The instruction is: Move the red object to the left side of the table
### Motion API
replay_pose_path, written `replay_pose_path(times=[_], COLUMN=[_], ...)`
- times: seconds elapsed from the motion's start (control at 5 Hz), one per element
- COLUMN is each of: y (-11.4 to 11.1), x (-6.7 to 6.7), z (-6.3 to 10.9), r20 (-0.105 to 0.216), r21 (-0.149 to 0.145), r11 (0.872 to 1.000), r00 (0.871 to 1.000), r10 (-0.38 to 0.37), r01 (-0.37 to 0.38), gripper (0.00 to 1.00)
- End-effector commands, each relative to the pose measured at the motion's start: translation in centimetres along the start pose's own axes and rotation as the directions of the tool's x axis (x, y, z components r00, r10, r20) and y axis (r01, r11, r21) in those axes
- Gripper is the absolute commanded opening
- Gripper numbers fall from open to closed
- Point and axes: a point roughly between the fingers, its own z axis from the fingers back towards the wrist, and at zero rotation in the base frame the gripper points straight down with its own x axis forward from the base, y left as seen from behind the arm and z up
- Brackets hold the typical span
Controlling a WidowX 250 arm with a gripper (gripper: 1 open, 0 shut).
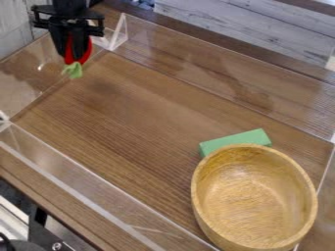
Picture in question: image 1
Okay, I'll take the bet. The wooden oval bowl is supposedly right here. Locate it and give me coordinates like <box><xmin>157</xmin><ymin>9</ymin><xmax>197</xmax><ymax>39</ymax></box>
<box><xmin>191</xmin><ymin>143</ymin><xmax>318</xmax><ymax>251</ymax></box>

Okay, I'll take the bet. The green foam block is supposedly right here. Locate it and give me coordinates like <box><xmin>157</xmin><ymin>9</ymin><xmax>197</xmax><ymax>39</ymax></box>
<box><xmin>199</xmin><ymin>128</ymin><xmax>273</xmax><ymax>157</ymax></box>

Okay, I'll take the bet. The clear acrylic tray wall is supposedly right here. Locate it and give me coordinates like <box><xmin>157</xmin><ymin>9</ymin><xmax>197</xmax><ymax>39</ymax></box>
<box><xmin>0</xmin><ymin>113</ymin><xmax>218</xmax><ymax>251</ymax></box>

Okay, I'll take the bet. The black metal table frame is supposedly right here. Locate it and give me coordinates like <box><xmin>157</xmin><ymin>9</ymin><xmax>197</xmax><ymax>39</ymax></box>
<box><xmin>26</xmin><ymin>205</ymin><xmax>90</xmax><ymax>251</ymax></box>

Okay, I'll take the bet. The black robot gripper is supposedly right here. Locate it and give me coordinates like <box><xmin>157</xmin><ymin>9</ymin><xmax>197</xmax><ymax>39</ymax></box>
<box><xmin>33</xmin><ymin>0</ymin><xmax>105</xmax><ymax>61</ymax></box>

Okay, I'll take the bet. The clear acrylic corner bracket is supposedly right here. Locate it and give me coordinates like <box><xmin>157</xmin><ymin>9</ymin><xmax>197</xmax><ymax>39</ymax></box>
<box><xmin>93</xmin><ymin>13</ymin><xmax>129</xmax><ymax>51</ymax></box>

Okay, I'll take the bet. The black cable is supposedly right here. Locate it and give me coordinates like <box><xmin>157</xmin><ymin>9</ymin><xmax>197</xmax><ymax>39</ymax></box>
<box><xmin>0</xmin><ymin>231</ymin><xmax>15</xmax><ymax>251</ymax></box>

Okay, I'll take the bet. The red plush strawberry toy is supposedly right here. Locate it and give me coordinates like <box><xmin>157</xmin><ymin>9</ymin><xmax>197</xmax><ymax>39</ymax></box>
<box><xmin>62</xmin><ymin>36</ymin><xmax>94</xmax><ymax>79</ymax></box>

